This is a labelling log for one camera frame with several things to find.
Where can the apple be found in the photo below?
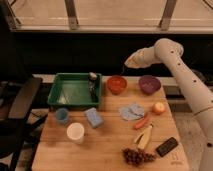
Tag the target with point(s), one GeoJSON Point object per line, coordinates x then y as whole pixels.
{"type": "Point", "coordinates": [158, 108]}

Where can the blue plastic cup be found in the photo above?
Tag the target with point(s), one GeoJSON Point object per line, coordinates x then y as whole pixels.
{"type": "Point", "coordinates": [62, 115]}

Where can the red bowl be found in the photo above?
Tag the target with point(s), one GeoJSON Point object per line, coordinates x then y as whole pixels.
{"type": "Point", "coordinates": [116, 84]}

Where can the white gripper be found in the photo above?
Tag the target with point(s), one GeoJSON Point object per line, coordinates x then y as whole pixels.
{"type": "Point", "coordinates": [142, 58]}

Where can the black rectangular box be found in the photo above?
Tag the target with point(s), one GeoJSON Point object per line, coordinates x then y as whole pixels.
{"type": "Point", "coordinates": [167, 146]}

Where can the yellow banana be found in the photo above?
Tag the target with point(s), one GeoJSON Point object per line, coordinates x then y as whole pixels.
{"type": "Point", "coordinates": [143, 138]}

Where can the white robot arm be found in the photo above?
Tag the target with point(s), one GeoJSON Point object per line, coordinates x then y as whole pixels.
{"type": "Point", "coordinates": [197, 94]}

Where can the blue sponge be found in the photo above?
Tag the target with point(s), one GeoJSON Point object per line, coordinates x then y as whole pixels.
{"type": "Point", "coordinates": [93, 117]}

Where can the blue crumpled cloth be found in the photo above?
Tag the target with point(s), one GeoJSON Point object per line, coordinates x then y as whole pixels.
{"type": "Point", "coordinates": [132, 112]}

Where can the white paper cup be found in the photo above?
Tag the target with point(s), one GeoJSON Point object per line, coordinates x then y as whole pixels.
{"type": "Point", "coordinates": [75, 132]}

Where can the dish brush in tray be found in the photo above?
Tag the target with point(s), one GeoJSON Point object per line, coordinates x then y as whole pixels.
{"type": "Point", "coordinates": [92, 86]}

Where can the purple bowl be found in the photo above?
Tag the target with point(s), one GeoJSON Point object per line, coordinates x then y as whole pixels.
{"type": "Point", "coordinates": [149, 84]}

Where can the orange carrot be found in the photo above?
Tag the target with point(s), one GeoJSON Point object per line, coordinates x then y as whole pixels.
{"type": "Point", "coordinates": [141, 122]}

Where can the bunch of red grapes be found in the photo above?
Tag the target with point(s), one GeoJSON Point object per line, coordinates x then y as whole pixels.
{"type": "Point", "coordinates": [137, 157]}

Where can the black chair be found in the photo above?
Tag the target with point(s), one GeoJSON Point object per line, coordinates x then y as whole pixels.
{"type": "Point", "coordinates": [13, 129]}

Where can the green plastic tray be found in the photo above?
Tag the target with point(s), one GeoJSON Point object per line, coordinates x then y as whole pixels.
{"type": "Point", "coordinates": [71, 90]}

